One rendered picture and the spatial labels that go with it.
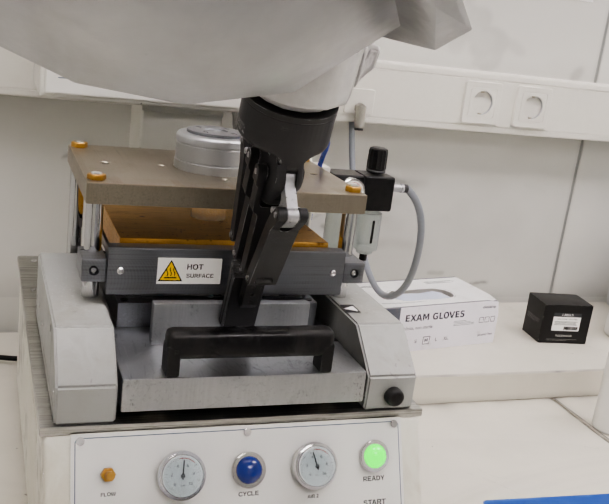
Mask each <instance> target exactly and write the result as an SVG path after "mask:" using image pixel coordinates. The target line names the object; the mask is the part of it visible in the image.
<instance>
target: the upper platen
mask: <svg viewBox="0 0 609 504"><path fill-rule="evenodd" d="M232 216H233V209H210V208H184V207H158V206H131V205H105V204H104V213H103V229H102V245H103V247H104V249H105V252H106V244H107V243H144V244H189V245H233V246H234V244H235V241H231V240H230V237H229V233H230V229H231V221H232ZM292 247H321V248H328V242H326V241H325V240H324V239H323V238H322V237H320V236H319V235H318V234H317V233H315V232H314V231H313V230H312V229H310V228H309V227H308V226H307V225H304V226H303V227H302V228H301V229H300V230H299V232H298V234H297V237H296V239H295V241H294V244H293V246H292Z"/></svg>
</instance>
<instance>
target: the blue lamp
mask: <svg viewBox="0 0 609 504"><path fill-rule="evenodd" d="M262 470H263V469H262V464H261V463H260V461H259V460H258V459H257V458H255V457H253V456H247V457H244V458H243V459H241V460H240V461H239V463H238V465H237V469H236V473H237V477H238V479H239V480H240V481H241V482H242V483H245V484H253V483H255V482H257V481H258V480H259V479H260V477H261V475H262Z"/></svg>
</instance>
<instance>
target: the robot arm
mask: <svg viewBox="0 0 609 504"><path fill-rule="evenodd" d="M470 30H472V27H471V24H470V21H469V18H468V15H467V12H466V9H465V6H464V3H463V0H0V47H2V48H4V49H6V50H8V51H10V52H12V53H15V54H17V55H19V56H21V57H23V58H25V59H27V60H29V61H31V62H33V63H35V64H37V65H39V66H41V67H43V68H45V69H48V70H50V71H52V72H54V73H56V74H58V75H60V76H62V77H64V78H66V79H68V80H70V81H72V82H74V83H78V84H83V85H88V86H93V87H98V88H103V89H108V90H113V91H118V92H124V93H129V94H134V95H139V96H144V97H149V98H154V99H159V100H164V101H169V102H174V103H179V104H184V105H187V104H195V103H204V102H213V101H221V100H230V99H239V98H241V102H240V107H239V112H238V116H237V128H238V131H239V133H240V134H241V136H240V162H239V169H238V177H237V184H236V192H235V199H234V207H233V216H232V221H231V229H230V233H229V237H230V240H231V241H235V244H234V248H233V251H232V254H233V257H234V259H236V260H233V261H232V263H231V268H230V272H229V277H228V281H227V285H226V290H225V294H224V298H223V303H222V307H221V312H220V316H219V322H220V324H221V326H254V325H255V321H256V317H257V314H258V310H259V306H260V302H261V298H262V294H263V290H264V287H265V285H276V283H277V281H278V278H279V276H280V274H281V272H282V269H283V267H284V265H285V262H286V260H287V258H288V255H289V253H290V251H291V248H292V246H293V244H294V241H295V239H296V237H297V234H298V232H299V230H300V229H301V228H302V227H303V226H304V225H305V224H306V223H307V221H308V218H309V213H308V210H307V208H300V207H298V204H297V192H298V191H299V189H300V188H301V186H302V183H303V179H304V174H305V170H304V163H305V162H306V161H307V160H309V159H310V158H312V157H314V156H316V155H319V154H320V153H322V152H323V151H324V150H325V149H326V148H327V147H328V145H329V142H330V138H331V135H332V131H333V128H334V124H335V120H336V117H337V113H338V110H339V106H342V105H346V103H347V101H348V100H349V98H350V96H351V93H352V90H353V87H356V85H357V84H358V82H359V81H360V80H361V78H363V77H364V76H365V75H366V74H367V73H369V72H370V71H371V70H373V69H374V68H375V66H376V63H377V60H378V57H379V54H380V51H381V49H380V46H378V45H376V44H374V43H373V42H375V41H377V40H378V39H380V38H381V37H384V38H388V39H392V40H396V41H400V42H404V43H408V44H412V45H416V46H420V47H424V48H427V49H431V50H437V49H438V48H440V47H442V46H444V45H445V44H447V43H449V42H451V41H453V40H454V39H456V38H458V37H460V36H462V35H463V34H465V33H467V32H469V31H470Z"/></svg>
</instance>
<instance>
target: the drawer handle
mask: <svg viewBox="0 0 609 504"><path fill-rule="evenodd" d="M334 338H335V334H334V331H333V330H332V329H331V328H330V327H329V326H326V325H292V326H204V327H170V328H168V329H167V330H166V333H165V340H164V343H163V355H162V370H163V372H164V374H165V377H178V376H179V372H180V361H181V359H207V358H247V357H287V356H314V357H313V365H314V366H315V367H316V369H317V370H318V371H319V372H331V369H332V362H333V355H334V348H335V345H334Z"/></svg>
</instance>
